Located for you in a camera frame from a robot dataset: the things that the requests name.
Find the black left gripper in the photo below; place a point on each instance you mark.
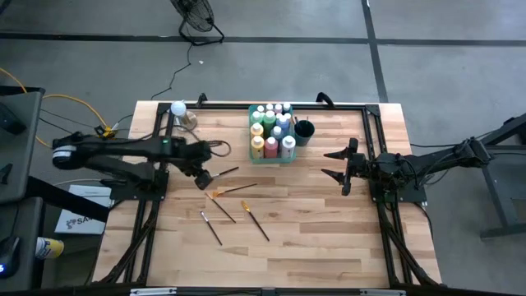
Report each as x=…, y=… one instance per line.
x=195, y=158

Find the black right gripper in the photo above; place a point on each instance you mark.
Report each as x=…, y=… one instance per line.
x=355, y=164

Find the large white paint bottle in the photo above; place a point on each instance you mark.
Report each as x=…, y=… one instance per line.
x=287, y=147

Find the large yellow paint bottle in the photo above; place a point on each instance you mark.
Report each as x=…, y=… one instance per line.
x=257, y=148
x=257, y=131

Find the large red paint bottle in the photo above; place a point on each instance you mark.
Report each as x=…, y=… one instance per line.
x=271, y=148

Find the large dark green paint bottle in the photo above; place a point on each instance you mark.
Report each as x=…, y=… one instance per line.
x=276, y=132

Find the small pink paint bottle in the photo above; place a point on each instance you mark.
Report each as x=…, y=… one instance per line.
x=278, y=108

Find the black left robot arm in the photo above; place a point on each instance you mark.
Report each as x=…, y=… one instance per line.
x=115, y=150

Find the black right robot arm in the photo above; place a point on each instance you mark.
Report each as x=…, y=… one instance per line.
x=427, y=166

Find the dark green plastic cup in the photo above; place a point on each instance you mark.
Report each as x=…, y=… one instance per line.
x=305, y=137

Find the teal translucent plastic bin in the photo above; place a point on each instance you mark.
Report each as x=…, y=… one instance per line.
x=251, y=160

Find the yellow power splitter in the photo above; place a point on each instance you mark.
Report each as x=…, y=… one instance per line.
x=107, y=132

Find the white paper sheet with logo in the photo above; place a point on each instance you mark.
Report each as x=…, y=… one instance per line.
x=88, y=224

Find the black diagonal bar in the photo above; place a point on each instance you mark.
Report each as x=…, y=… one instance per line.
x=70, y=201

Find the black floor fan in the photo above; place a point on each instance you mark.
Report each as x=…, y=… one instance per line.
x=193, y=14

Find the yellow and white can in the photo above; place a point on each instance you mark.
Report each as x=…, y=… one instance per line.
x=51, y=248

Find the grey side table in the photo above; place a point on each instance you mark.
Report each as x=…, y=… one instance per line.
x=20, y=144

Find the dark grey desk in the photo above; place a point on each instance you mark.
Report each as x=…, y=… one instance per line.
x=20, y=222

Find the black computer mouse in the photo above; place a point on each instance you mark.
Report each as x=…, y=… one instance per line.
x=9, y=255

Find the black aluminium rig frame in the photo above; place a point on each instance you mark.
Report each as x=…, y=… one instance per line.
x=230, y=107

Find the silver bracket plate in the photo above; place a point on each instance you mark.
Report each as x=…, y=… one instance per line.
x=152, y=292
x=382, y=292

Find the black desk frame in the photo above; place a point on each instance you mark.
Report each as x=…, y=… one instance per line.
x=499, y=197

